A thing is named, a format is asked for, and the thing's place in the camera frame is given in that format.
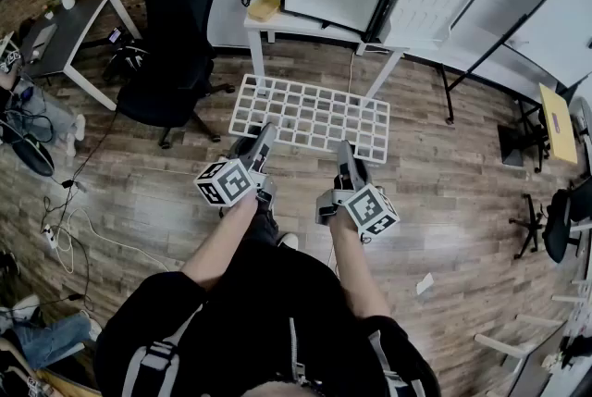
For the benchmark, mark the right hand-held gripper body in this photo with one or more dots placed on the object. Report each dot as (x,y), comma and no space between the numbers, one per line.
(370,210)

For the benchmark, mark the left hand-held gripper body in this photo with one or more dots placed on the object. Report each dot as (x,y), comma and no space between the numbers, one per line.
(226,182)

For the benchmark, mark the white wire grid rack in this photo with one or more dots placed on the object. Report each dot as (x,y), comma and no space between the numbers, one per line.
(305,100)

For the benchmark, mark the person's right forearm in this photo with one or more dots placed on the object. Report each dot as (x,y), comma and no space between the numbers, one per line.
(356,265)

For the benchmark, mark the person's left forearm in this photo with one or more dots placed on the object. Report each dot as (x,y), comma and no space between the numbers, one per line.
(222,238)

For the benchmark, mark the person's white shoe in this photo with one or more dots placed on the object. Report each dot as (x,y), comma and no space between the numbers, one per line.
(287,241)

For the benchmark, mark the white paper scrap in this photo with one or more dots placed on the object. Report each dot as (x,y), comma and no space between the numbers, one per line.
(424,284)

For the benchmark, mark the black office chair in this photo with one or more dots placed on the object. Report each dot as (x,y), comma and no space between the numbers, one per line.
(557,219)
(176,39)

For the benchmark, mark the white table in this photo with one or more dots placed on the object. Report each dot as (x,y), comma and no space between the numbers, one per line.
(296,22)

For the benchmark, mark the person's black clothing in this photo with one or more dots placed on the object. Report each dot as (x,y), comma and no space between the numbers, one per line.
(259,316)

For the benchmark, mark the black device with lit screen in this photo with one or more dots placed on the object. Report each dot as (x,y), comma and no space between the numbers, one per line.
(115,34)

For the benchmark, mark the white power strip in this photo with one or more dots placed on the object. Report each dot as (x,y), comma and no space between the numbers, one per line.
(49,237)

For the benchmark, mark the white wooden chair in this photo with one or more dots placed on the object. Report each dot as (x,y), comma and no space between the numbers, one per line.
(501,349)

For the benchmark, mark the yellow table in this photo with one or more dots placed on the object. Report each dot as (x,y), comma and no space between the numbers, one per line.
(557,122)

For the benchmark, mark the grey laptop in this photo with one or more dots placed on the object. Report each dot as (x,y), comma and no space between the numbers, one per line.
(41,39)

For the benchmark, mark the white board on black stand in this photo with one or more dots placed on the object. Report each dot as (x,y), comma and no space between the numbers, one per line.
(555,29)

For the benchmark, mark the dark desk with white frame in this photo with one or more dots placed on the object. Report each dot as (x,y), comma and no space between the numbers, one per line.
(74,29)

